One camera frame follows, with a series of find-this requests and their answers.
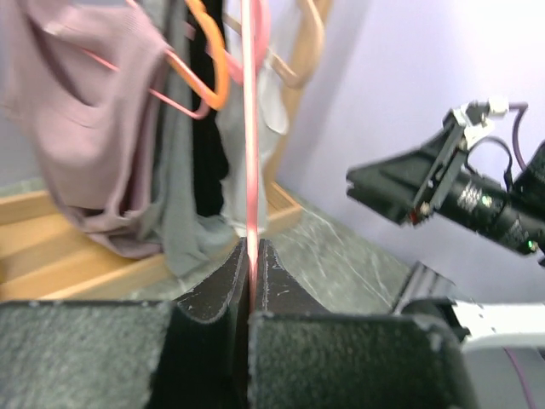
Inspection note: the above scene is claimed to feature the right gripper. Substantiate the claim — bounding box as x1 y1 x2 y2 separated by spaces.
346 114 468 226

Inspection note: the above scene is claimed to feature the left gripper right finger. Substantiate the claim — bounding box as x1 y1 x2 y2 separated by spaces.
248 240 478 408

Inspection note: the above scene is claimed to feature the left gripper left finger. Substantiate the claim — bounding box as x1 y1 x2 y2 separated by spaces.
1 241 248 408

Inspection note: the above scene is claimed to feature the thin pink wire hanger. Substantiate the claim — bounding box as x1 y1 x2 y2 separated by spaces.
241 0 259 311

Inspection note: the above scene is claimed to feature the mauve pink tank top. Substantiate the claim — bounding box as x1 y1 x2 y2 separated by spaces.
1 1 159 259

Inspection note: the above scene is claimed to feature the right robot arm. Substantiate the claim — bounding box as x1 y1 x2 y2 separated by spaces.
347 106 544 408

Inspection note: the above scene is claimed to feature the grey tank top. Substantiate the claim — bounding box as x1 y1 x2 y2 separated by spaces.
139 1 235 277

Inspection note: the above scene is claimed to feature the white sheer tank top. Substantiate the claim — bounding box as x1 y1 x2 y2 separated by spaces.
215 55 290 238

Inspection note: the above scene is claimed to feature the beige wooden hanger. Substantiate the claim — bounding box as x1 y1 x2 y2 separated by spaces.
221 0 327 90

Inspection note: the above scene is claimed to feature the black tank top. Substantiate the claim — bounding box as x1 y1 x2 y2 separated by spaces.
189 27 229 217

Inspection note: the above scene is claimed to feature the orange plastic hanger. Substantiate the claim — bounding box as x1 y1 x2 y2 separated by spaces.
163 0 233 112

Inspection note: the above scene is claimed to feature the pink plastic hanger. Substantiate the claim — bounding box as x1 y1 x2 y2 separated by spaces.
226 0 271 85

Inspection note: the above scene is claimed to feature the right wooden clothes rack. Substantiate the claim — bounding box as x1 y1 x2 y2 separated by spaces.
0 0 333 302

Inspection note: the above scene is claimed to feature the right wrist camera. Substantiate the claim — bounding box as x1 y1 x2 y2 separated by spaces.
450 96 509 150

